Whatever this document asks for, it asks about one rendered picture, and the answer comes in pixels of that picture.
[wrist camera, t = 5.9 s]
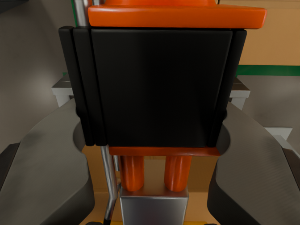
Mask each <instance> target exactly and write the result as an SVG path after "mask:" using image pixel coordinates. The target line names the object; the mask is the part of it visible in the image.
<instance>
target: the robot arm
mask: <svg viewBox="0 0 300 225"><path fill-rule="evenodd" d="M85 144H86V142H85V138H84V134H83V129H82V125H81V120H80V118H79V115H78V111H77V107H76V103H75V99H74V98H72V99H71V100H69V101H68V102H66V103H65V104H64V105H62V106H61V107H59V108H58V109H56V110H55V111H53V112H52V113H51V114H49V115H48V116H46V117H45V118H44V119H42V120H41V121H40V122H38V123H37V124H36V125H35V126H34V127H33V128H32V129H31V130H30V131H29V132H28V133H27V134H26V135H25V136H24V137H23V138H22V139H21V141H20V142H19V143H14V144H9V145H8V146H7V148H6V149H5V150H4V151H3V152H2V153H1V154H0V225H79V224H80V223H81V222H82V221H83V220H84V219H85V218H86V217H87V216H88V215H89V214H90V213H91V212H92V210H93V209H94V206H95V198H94V191H93V184H92V179H91V174H90V171H89V166H88V161H87V157H86V155H85V154H84V153H82V152H81V151H82V149H83V148H84V146H85ZM216 148H217V150H218V151H219V153H220V157H219V158H218V159H217V162H216V165H215V169H214V172H213V175H212V178H211V181H210V184H209V189H208V200H207V208H208V211H209V212H210V214H211V215H212V216H213V217H214V218H215V219H216V220H217V221H218V222H219V223H220V225H300V158H299V157H298V156H297V155H296V154H295V152H294V151H293V150H290V149H285V148H283V147H282V146H281V145H280V144H279V143H278V141H277V140H276V139H275V138H274V137H273V136H272V135H271V134H270V133H269V132H268V131H267V130H266V129H265V128H264V127H263V126H261V125H260V124H259V123H258V122H257V121H255V120H254V119H253V118H251V117H250V116H248V115H247V114H246V113H244V112H243V111H242V110H240V109H239V108H238V107H236V106H235V105H233V104H232V103H231V102H229V101H228V104H227V108H226V111H225V115H224V119H223V122H222V125H221V129H220V133H219V136H218V139H217V143H216Z"/></svg>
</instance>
